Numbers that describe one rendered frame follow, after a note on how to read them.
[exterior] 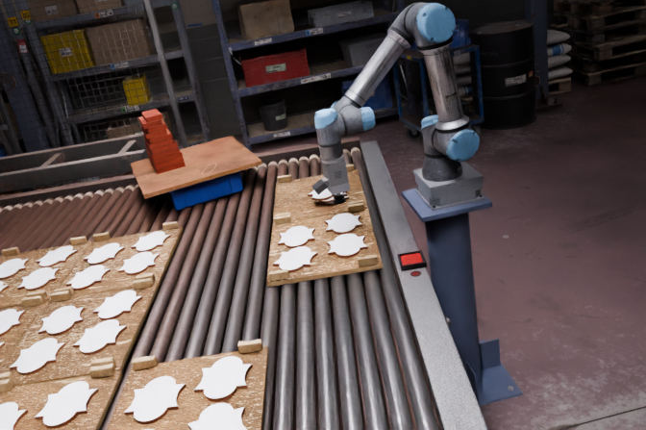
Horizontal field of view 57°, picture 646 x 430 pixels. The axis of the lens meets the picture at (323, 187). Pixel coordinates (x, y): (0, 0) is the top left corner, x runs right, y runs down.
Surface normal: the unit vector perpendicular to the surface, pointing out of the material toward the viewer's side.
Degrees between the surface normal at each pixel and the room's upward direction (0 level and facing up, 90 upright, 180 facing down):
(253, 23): 85
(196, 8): 90
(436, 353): 0
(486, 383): 0
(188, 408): 0
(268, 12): 94
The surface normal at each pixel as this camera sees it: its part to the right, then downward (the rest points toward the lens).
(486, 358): 0.16, 0.35
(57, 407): -0.16, -0.91
